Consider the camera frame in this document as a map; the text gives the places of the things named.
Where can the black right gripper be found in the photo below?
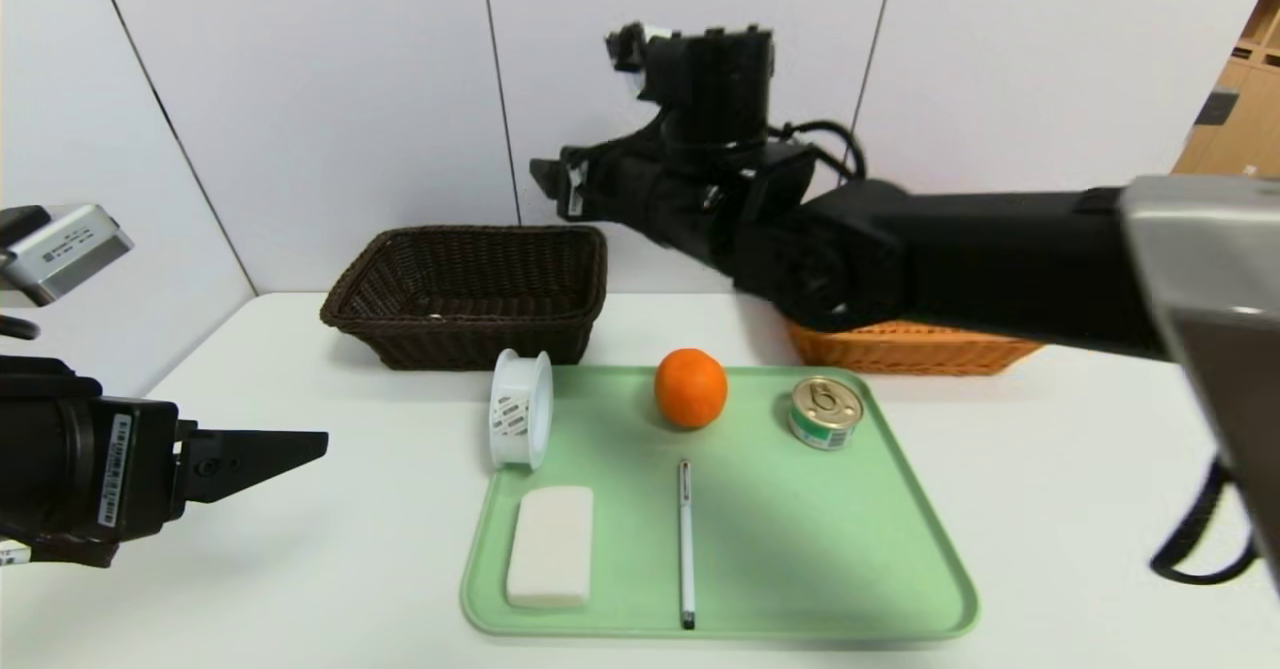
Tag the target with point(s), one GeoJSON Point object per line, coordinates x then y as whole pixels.
{"type": "Point", "coordinates": [573, 187]}

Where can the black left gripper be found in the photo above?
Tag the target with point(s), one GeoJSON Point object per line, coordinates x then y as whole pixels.
{"type": "Point", "coordinates": [135, 469]}

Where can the orange fruit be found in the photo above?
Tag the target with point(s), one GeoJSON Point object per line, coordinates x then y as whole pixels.
{"type": "Point", "coordinates": [690, 389]}

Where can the tin can with green label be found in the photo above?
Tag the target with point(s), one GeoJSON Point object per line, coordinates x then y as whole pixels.
{"type": "Point", "coordinates": [825, 414]}

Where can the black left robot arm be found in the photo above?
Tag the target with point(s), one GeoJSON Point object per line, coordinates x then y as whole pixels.
{"type": "Point", "coordinates": [30, 459]}

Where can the dark brown wicker basket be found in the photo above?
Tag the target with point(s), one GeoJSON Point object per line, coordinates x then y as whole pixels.
{"type": "Point", "coordinates": [400, 334]}

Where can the orange wicker basket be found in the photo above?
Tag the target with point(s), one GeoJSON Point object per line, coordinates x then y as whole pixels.
{"type": "Point", "coordinates": [900, 349]}

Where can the white tape roll in case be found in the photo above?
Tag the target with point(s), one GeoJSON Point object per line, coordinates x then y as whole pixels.
{"type": "Point", "coordinates": [520, 409]}

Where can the white sponge block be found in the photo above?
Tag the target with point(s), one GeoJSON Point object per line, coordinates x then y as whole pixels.
{"type": "Point", "coordinates": [550, 546]}

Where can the white pen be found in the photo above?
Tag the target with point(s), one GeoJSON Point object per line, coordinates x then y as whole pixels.
{"type": "Point", "coordinates": [685, 549]}

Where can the light green plastic tray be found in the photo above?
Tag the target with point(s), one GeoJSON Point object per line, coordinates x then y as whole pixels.
{"type": "Point", "coordinates": [790, 549]}

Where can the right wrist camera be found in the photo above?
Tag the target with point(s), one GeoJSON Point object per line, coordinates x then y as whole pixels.
{"type": "Point", "coordinates": [635, 49]}

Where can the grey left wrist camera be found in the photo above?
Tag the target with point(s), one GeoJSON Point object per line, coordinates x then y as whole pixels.
{"type": "Point", "coordinates": [65, 249]}

